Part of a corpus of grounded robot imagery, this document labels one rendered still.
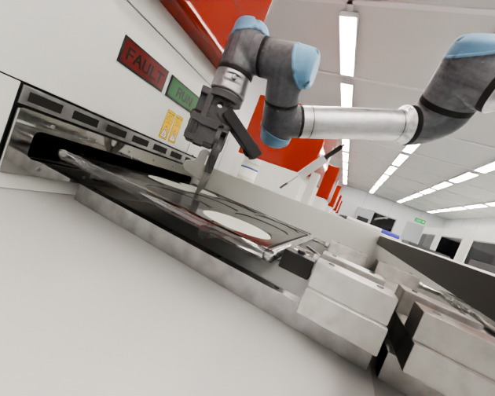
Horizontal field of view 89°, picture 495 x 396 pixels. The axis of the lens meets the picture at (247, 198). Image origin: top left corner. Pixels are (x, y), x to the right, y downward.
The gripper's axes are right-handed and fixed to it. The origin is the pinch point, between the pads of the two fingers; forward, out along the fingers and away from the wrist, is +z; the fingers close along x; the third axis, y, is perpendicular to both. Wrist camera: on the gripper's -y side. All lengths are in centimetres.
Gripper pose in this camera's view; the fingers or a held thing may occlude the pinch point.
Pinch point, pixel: (202, 188)
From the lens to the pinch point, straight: 55.5
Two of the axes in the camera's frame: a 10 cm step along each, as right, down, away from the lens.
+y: -9.1, -3.5, -2.2
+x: 1.9, 1.2, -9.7
